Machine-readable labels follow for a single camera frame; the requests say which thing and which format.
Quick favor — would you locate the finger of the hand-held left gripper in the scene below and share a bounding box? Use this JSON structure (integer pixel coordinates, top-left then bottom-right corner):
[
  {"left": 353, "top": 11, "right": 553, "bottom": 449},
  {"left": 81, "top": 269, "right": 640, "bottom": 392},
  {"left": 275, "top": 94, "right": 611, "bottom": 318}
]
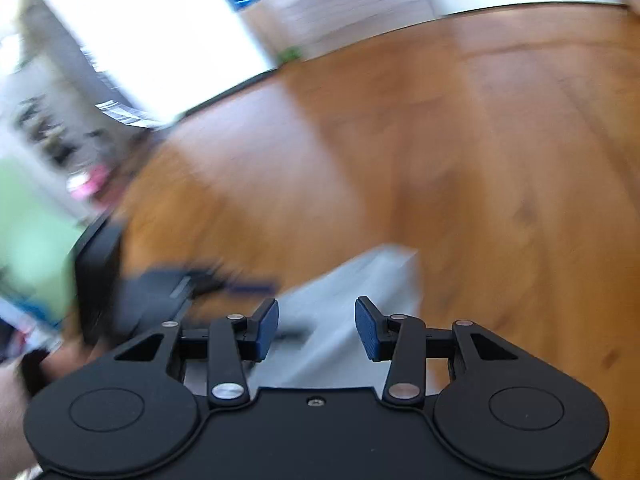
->
[{"left": 185, "top": 259, "right": 278, "bottom": 297}]

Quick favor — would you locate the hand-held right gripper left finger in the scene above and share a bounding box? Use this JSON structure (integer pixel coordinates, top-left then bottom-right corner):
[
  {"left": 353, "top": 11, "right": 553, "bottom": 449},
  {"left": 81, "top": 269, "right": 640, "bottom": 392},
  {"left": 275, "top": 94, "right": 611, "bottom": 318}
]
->
[{"left": 114, "top": 297, "right": 280, "bottom": 408}]

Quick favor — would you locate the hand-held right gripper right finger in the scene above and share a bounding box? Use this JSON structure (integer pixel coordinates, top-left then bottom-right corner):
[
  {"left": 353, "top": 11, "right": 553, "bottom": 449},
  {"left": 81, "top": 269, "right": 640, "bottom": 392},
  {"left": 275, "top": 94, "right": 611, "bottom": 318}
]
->
[{"left": 354, "top": 296, "right": 518, "bottom": 407}]

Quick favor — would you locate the grey face print t-shirt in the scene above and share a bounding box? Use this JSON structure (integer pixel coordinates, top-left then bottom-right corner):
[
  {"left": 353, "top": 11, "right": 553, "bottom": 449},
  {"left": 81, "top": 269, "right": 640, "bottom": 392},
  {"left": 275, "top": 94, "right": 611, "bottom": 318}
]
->
[{"left": 247, "top": 244, "right": 421, "bottom": 391}]

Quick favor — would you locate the person's left forearm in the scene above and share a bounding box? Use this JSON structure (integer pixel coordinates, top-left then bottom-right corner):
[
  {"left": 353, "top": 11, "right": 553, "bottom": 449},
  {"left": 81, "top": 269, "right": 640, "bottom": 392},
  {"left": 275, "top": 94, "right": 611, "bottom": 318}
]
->
[{"left": 0, "top": 360, "right": 38, "bottom": 466}]

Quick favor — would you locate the person's left hand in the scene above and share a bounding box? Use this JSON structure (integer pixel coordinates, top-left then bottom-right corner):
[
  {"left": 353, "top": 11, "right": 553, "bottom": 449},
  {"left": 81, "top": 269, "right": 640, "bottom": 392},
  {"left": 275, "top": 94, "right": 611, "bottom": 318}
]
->
[{"left": 45, "top": 342, "right": 111, "bottom": 382}]

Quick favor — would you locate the green cloth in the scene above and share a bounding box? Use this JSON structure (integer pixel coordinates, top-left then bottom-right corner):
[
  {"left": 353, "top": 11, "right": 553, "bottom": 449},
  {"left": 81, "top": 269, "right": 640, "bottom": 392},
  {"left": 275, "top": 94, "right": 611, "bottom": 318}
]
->
[{"left": 0, "top": 160, "right": 86, "bottom": 321}]

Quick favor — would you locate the pink object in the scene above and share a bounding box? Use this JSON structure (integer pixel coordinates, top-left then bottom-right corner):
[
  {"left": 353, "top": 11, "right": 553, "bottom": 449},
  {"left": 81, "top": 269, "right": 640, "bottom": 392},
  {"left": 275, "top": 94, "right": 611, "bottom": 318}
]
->
[{"left": 70, "top": 165, "right": 108, "bottom": 201}]

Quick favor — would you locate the black wristband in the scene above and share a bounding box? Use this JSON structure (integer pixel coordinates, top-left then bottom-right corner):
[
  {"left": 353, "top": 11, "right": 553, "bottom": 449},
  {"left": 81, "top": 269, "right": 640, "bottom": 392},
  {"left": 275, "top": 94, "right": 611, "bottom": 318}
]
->
[{"left": 19, "top": 349, "right": 52, "bottom": 397}]

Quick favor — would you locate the white shelf unit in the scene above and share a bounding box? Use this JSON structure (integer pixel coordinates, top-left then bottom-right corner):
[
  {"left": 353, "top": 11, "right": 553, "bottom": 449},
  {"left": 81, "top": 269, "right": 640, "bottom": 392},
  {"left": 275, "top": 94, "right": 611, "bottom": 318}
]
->
[{"left": 0, "top": 0, "right": 166, "bottom": 211}]

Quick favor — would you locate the white door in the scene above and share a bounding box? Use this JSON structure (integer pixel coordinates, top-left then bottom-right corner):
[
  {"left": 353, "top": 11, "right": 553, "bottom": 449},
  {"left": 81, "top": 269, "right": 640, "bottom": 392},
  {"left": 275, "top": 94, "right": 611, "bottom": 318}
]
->
[{"left": 25, "top": 0, "right": 276, "bottom": 126}]

